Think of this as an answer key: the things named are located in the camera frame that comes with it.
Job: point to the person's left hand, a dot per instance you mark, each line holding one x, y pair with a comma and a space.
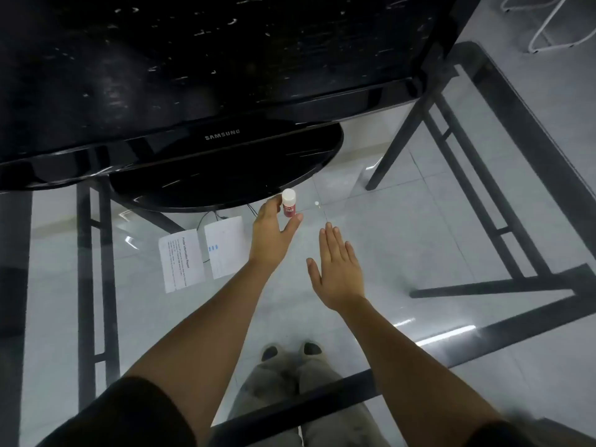
267, 237

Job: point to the person's right hand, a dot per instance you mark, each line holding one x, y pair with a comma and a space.
340, 274

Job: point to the red and white glue stick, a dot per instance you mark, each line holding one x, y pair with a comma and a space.
289, 210

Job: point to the person's right forearm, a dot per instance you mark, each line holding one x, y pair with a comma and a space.
405, 367

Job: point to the person's left forearm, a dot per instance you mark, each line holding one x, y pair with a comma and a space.
209, 330

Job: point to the person's right shoe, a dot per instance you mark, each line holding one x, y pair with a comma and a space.
312, 349

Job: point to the person's shoe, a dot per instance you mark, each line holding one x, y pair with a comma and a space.
312, 349
269, 353

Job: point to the person's left shoe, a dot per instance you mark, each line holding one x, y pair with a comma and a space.
269, 353

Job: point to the grey trousers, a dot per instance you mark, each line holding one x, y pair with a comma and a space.
274, 372

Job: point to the black flat-screen television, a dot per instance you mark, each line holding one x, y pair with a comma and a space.
209, 65

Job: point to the black shirt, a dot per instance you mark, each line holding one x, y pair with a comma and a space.
116, 414

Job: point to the black metal table frame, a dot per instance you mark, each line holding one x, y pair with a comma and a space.
489, 286

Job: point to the white metal chair frame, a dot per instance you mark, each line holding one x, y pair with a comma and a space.
545, 25

